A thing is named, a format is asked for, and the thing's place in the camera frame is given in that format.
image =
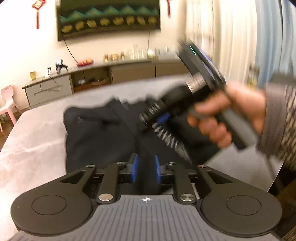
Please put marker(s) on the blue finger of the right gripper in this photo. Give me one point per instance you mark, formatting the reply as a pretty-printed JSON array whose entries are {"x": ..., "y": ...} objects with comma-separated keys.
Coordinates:
[{"x": 162, "y": 119}]

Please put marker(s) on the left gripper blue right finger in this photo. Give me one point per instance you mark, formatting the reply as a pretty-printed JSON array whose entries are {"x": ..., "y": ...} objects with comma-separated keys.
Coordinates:
[{"x": 179, "y": 178}]

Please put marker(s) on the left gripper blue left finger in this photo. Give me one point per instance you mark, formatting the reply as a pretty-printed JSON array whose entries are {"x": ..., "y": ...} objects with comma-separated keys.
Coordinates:
[{"x": 113, "y": 176}]

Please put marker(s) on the black trousers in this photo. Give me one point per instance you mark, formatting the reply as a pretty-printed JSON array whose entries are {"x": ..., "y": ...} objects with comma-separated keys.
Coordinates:
[{"x": 109, "y": 134}]

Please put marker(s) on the person's right hand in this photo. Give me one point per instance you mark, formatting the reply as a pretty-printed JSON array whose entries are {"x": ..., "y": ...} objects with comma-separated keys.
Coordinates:
[{"x": 248, "y": 101}]

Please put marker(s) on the clear glass cup set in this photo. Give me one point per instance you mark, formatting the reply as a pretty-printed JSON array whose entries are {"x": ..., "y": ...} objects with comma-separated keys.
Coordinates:
[{"x": 137, "y": 53}]

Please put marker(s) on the golden ornament bowl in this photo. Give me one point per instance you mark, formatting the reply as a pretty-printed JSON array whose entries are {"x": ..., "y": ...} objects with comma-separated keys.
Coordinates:
[{"x": 114, "y": 57}]

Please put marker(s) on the red chinese knot right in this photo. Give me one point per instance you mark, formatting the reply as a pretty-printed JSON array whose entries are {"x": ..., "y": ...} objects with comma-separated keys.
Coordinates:
[{"x": 168, "y": 8}]

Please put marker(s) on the red chinese knot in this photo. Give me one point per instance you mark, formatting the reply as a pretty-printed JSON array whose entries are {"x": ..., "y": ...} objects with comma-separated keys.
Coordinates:
[
  {"x": 168, "y": 8},
  {"x": 37, "y": 5}
]

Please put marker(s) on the red plate of fruit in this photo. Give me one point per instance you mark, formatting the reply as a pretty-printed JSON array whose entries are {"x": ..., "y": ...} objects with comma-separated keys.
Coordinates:
[{"x": 85, "y": 62}]

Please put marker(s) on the person's striped right sleeve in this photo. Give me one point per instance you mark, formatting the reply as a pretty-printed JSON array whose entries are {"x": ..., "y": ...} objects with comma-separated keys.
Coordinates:
[{"x": 278, "y": 137}]

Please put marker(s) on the long grey TV cabinet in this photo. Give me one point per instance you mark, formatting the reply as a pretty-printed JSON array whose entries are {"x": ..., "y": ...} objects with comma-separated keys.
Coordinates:
[{"x": 56, "y": 86}]

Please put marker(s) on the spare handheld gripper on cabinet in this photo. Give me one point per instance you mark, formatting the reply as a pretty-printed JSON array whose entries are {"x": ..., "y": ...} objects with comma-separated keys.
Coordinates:
[{"x": 60, "y": 65}]

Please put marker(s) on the small yellow cup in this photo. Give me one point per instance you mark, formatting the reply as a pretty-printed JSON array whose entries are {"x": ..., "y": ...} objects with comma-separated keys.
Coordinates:
[{"x": 33, "y": 75}]

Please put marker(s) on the pink plastic kids chair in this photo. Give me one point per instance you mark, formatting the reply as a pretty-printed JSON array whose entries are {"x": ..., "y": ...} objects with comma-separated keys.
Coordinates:
[{"x": 7, "y": 94}]

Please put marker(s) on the red chinese knot left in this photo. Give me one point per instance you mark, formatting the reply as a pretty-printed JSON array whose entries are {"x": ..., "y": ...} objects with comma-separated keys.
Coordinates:
[{"x": 37, "y": 5}]

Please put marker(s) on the wall television with cloth cover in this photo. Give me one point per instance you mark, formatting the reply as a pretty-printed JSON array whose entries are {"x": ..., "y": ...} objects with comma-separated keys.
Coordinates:
[{"x": 81, "y": 18}]

